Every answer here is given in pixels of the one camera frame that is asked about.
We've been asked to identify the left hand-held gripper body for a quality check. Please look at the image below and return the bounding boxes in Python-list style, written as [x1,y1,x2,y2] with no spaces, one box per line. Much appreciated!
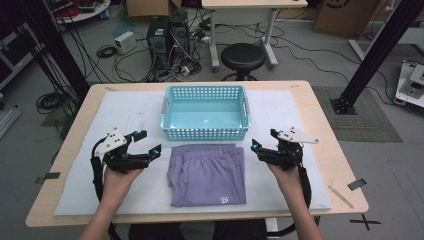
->
[93,127,152,175]

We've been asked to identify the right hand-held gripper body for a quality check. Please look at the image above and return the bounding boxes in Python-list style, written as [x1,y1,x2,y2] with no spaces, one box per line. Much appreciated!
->
[262,126,320,172]

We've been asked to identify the purple shorts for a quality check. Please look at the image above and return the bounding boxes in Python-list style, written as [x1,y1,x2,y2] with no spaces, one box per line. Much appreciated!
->
[166,142,248,209]

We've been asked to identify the light blue plastic basket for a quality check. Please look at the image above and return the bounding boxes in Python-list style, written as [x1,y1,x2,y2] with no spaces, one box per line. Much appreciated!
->
[160,84,253,142]

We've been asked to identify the person's right hand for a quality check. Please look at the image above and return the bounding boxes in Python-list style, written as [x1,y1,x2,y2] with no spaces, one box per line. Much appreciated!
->
[267,162,303,199]

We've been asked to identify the person's left hand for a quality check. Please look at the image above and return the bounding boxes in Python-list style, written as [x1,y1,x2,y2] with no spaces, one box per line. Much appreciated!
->
[101,165,145,202]

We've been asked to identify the white foam mat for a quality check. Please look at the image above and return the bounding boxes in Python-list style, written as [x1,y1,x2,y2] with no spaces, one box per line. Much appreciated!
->
[54,89,333,217]

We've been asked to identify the thin wooden stick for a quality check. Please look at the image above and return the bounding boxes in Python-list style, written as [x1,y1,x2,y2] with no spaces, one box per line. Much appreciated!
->
[327,184,355,210]

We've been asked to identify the black tape strip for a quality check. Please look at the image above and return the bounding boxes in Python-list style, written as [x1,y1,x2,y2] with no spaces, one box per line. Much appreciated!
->
[34,171,62,185]
[346,178,368,192]

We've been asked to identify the person's dark trousers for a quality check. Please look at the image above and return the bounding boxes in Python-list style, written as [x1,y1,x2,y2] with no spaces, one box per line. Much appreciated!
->
[127,218,269,240]

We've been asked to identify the black round stool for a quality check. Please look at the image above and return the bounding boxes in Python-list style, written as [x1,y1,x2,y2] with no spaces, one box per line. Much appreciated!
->
[220,42,267,82]

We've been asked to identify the grey floor mat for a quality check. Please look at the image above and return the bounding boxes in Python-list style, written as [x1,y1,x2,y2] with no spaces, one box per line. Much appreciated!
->
[311,85,404,144]

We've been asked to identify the small white box device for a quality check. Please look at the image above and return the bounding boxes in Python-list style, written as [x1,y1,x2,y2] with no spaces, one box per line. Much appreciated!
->
[113,30,138,55]

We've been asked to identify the black computer tower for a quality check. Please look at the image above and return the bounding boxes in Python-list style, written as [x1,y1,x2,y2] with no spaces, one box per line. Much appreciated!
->
[146,15,171,72]

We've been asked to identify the plain cardboard box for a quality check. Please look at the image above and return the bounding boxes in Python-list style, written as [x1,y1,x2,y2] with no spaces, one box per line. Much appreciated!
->
[125,0,183,19]

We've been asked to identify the black metal stand with base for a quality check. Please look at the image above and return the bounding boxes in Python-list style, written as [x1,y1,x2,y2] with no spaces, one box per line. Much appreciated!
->
[329,0,424,116]

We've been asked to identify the round white table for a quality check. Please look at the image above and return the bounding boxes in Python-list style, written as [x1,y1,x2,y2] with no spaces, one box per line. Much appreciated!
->
[49,0,112,25]

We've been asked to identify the white desk with wooden top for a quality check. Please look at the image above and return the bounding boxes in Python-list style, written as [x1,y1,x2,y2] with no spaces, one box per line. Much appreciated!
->
[201,0,309,73]

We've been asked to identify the large printed cardboard box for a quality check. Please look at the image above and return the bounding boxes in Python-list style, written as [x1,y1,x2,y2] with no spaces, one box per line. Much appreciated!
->
[312,0,383,40]

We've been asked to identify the white machine housing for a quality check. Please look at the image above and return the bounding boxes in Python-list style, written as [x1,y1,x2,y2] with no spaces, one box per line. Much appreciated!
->
[394,59,424,110]

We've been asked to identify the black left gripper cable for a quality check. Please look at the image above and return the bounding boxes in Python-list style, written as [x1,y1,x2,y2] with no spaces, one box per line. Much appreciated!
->
[90,137,107,203]

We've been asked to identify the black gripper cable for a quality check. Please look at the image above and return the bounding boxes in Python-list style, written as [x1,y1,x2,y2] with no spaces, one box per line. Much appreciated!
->
[297,165,313,210]
[90,137,107,203]

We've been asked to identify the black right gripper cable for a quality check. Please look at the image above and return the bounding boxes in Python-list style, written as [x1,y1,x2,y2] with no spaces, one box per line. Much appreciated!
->
[297,165,313,210]

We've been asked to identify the small coiled black cable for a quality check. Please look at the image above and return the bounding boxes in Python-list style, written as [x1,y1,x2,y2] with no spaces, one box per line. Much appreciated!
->
[96,44,119,60]

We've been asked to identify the large coiled black cable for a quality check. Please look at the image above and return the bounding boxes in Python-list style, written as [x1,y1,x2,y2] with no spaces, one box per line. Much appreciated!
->
[35,91,68,115]

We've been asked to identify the black metal stand with cables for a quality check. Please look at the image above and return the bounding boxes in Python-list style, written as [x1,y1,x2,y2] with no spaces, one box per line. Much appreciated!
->
[19,0,91,100]

